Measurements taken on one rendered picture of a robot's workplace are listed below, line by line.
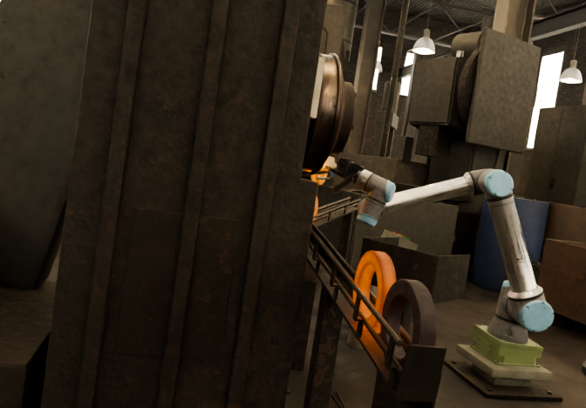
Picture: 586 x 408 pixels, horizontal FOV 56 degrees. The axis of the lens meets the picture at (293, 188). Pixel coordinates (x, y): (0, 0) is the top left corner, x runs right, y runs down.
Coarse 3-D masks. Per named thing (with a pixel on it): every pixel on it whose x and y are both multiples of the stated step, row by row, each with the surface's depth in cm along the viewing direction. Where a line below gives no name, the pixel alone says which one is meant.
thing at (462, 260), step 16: (368, 240) 170; (384, 240) 179; (400, 256) 162; (416, 256) 158; (432, 256) 155; (448, 256) 158; (464, 256) 165; (400, 272) 161; (416, 272) 158; (432, 272) 154; (448, 272) 159; (464, 272) 167; (432, 288) 154; (448, 288) 161; (464, 288) 168; (384, 384) 171; (384, 400) 171
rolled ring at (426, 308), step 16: (400, 288) 108; (416, 288) 103; (384, 304) 115; (400, 304) 112; (416, 304) 101; (432, 304) 101; (400, 320) 113; (416, 320) 100; (432, 320) 99; (384, 336) 113; (400, 336) 112; (416, 336) 99; (432, 336) 98; (400, 352) 109
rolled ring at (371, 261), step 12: (372, 252) 124; (384, 252) 125; (360, 264) 130; (372, 264) 123; (384, 264) 119; (360, 276) 130; (384, 276) 117; (360, 288) 130; (384, 288) 116; (384, 300) 116; (372, 324) 118
